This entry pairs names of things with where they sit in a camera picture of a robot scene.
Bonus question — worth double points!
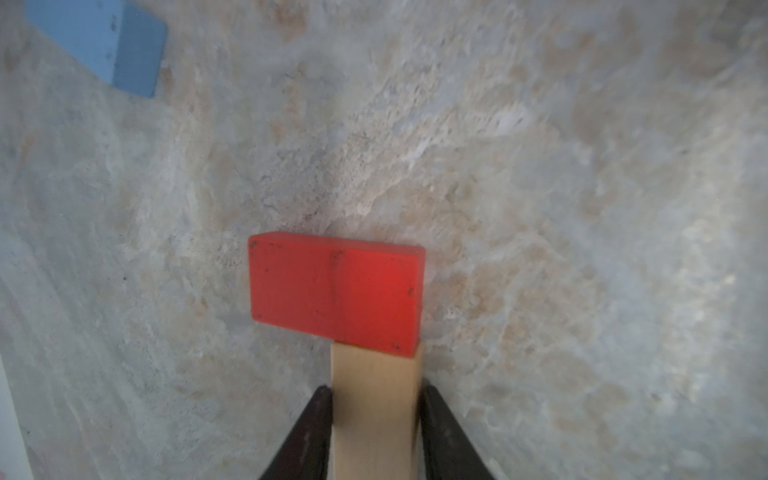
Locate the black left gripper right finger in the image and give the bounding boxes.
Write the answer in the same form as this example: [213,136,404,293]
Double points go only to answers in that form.
[418,383,494,480]

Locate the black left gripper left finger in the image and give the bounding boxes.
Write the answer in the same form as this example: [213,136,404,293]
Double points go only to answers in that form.
[260,385,333,480]

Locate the beige short block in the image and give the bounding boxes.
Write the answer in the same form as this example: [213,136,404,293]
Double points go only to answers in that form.
[331,342,424,479]

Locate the red long block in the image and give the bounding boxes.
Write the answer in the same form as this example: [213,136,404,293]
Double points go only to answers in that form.
[247,232,426,357]

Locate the light blue short block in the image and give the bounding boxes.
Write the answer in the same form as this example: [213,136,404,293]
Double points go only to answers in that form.
[24,0,168,98]

